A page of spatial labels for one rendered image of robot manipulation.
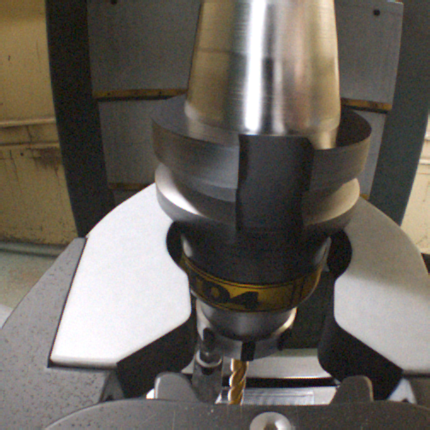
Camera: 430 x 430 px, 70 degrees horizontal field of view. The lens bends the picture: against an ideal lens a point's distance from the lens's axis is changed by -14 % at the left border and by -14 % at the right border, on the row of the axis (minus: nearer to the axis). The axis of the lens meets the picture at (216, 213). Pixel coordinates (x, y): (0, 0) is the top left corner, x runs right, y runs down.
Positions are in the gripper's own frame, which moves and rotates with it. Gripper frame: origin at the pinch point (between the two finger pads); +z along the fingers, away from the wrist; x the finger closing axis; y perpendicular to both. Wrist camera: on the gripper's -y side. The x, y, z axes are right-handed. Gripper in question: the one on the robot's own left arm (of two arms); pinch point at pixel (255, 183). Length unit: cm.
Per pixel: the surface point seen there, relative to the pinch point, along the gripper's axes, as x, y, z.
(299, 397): 8.0, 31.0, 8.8
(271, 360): 6.4, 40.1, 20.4
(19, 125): -69, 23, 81
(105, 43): -21.0, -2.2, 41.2
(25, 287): -69, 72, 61
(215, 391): -1.6, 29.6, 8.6
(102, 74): -21.7, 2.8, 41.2
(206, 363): -2.8, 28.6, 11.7
